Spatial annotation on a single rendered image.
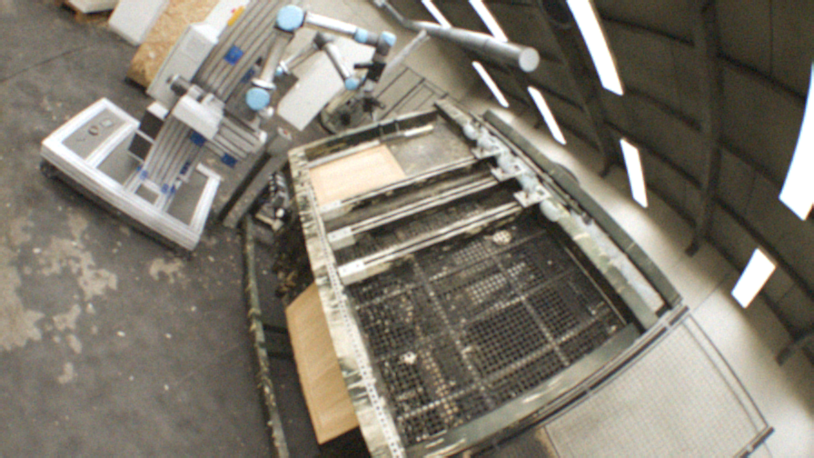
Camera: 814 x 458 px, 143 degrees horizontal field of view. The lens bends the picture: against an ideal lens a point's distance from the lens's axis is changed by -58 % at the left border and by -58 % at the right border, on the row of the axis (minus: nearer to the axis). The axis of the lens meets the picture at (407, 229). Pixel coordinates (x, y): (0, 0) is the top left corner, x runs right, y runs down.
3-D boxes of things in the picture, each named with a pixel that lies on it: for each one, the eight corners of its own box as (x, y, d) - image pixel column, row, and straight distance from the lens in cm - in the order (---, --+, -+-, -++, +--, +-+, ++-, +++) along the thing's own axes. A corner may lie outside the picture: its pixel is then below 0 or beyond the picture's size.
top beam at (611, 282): (433, 111, 277) (433, 101, 273) (444, 108, 281) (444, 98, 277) (637, 340, 164) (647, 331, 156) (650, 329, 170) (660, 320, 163)
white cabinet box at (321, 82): (279, 103, 666) (352, 24, 646) (301, 120, 676) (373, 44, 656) (276, 112, 608) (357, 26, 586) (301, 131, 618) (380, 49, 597)
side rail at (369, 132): (306, 156, 261) (302, 145, 256) (434, 117, 280) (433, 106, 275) (307, 161, 256) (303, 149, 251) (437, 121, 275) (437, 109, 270)
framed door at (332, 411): (288, 310, 223) (285, 309, 222) (341, 259, 192) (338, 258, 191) (322, 443, 189) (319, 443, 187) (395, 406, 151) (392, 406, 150)
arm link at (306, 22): (277, 24, 185) (363, 46, 189) (275, 24, 174) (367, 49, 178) (283, 3, 185) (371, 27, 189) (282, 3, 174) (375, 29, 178)
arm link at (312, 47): (262, 72, 243) (326, 25, 234) (269, 73, 257) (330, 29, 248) (271, 85, 240) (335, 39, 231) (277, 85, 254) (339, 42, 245)
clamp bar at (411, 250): (340, 273, 164) (326, 243, 146) (537, 198, 197) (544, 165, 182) (344, 288, 158) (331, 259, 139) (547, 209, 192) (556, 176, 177)
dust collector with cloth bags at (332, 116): (317, 109, 867) (378, 47, 852) (336, 125, 885) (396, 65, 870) (319, 127, 737) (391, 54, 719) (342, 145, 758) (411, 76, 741)
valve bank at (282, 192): (256, 183, 240) (275, 158, 230) (272, 192, 245) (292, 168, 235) (258, 231, 201) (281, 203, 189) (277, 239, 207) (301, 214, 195)
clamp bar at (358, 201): (322, 213, 196) (310, 182, 182) (494, 155, 225) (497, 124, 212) (324, 224, 189) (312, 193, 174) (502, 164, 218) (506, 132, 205)
